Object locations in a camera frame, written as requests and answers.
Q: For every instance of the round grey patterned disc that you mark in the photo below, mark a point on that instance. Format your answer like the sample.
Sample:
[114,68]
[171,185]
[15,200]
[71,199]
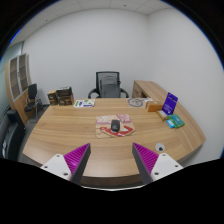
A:
[135,102]

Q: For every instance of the small brown cardboard box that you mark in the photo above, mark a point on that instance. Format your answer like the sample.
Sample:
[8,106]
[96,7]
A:
[52,97]

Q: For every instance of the wooden side cabinet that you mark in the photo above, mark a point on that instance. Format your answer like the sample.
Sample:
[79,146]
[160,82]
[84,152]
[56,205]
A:
[146,88]

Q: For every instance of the white green purple sticker sheet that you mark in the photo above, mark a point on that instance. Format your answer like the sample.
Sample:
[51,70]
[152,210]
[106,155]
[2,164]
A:
[84,103]

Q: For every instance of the small orange box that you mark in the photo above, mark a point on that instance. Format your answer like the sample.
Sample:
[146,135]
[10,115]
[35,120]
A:
[153,106]

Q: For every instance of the small green box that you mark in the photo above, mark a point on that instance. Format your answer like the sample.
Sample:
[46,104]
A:
[177,120]

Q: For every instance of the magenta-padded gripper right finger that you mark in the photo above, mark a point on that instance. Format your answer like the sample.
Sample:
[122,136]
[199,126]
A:
[148,159]

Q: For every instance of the purple upright card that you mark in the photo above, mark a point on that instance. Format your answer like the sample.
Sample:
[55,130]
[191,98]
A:
[170,104]

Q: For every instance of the brown box with black flap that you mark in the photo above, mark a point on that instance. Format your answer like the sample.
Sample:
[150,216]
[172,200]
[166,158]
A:
[65,96]

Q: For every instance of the black leather armchair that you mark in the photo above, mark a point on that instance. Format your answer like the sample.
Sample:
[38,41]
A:
[11,136]

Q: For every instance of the wooden shelf unit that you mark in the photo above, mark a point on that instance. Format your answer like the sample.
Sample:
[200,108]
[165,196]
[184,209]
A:
[16,83]

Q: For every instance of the black mesh office chair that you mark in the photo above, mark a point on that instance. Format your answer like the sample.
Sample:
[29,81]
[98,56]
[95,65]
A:
[108,85]

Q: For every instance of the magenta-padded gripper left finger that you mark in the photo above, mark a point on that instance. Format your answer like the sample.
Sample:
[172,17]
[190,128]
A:
[75,159]

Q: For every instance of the black computer mouse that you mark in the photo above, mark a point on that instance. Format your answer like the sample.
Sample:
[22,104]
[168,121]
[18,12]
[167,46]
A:
[115,125]

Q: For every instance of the small blue box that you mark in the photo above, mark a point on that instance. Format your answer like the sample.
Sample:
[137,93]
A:
[170,124]

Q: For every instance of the small tan box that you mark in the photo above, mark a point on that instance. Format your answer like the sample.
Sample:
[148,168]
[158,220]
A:
[162,114]

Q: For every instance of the pink cartoon print mouse pad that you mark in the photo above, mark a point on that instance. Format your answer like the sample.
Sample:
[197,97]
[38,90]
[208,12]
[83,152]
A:
[128,128]

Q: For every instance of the black visitor chair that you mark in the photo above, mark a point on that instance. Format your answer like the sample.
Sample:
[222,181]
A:
[32,96]

